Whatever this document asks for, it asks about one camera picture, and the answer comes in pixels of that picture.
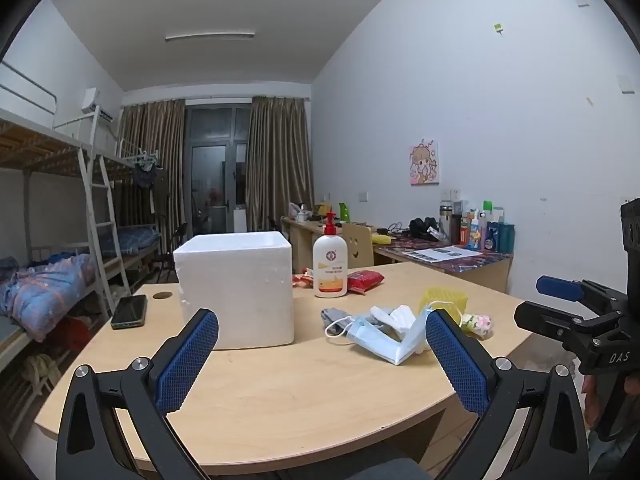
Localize large red snack packet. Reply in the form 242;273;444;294
346;270;386;295

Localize olive hanging jacket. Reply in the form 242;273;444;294
152;167;171;222

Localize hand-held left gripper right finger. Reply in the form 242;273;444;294
425;308;591;480

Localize white pump soap bottle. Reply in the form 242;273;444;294
313;212;348;299

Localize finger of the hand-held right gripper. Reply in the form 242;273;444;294
514;300;603;358
536;275;630;317

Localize dark blue hanging garment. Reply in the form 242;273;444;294
131;162;157;191

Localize red bag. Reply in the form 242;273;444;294
55;315;94;352

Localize white bunk bed ladder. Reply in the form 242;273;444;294
77;147;132;317

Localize person's right hand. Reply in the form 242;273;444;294
581;374;602;431

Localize black smartphone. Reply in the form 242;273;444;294
110;294;149;331

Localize wooden smiley face chair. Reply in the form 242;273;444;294
341;222;375;270

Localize pink cartoon wall poster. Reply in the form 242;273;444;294
409;140;440;186

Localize white air conditioner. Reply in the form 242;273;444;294
82;88;115;122

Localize row of toiletry bottles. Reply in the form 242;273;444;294
439;200;516;254

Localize blue checked bedding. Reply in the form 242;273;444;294
116;225;162;257

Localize glass balcony door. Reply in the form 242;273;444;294
185;105;251;235

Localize light wooden desk with drawers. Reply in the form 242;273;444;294
281;216;376;275

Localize white metal bunk bed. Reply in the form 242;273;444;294
115;139;171;286
0;62;133;441

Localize blue orange quilt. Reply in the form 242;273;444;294
0;252;97;343

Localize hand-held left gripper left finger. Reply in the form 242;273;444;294
56;308;221;480

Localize printed paper sheets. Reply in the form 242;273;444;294
402;246;484;264

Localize white foam box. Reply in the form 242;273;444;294
173;231;293;351

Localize patterned desk cloth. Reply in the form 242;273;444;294
372;235;514;274

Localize wooden desk with patterned cover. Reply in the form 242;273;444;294
372;235;514;296

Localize ceiling tube light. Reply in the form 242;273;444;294
165;32;255;42

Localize brown curtain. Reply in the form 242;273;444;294
246;96;315;233
120;100;186;256

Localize yellow-green plastic bag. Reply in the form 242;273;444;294
419;287;468;326

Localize beige cloth bundle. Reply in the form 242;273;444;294
22;355;62;392

